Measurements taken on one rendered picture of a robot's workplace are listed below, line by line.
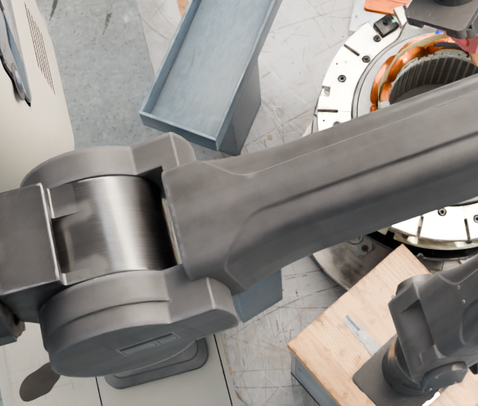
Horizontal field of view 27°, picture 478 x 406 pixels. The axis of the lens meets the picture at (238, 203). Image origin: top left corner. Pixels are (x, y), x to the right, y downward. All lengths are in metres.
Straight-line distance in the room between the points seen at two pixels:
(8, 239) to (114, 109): 1.99
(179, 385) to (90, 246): 1.54
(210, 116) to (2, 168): 0.68
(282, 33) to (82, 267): 1.19
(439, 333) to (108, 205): 0.37
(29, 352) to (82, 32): 0.88
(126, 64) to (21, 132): 1.84
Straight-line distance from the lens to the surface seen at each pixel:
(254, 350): 1.52
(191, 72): 1.38
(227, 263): 0.50
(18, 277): 0.50
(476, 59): 1.10
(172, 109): 1.36
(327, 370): 1.22
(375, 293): 1.24
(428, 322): 0.82
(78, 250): 0.51
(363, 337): 1.11
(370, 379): 1.01
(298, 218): 0.49
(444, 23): 0.98
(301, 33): 1.67
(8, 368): 2.12
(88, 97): 2.52
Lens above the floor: 2.28
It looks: 73 degrees down
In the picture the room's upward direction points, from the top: 11 degrees counter-clockwise
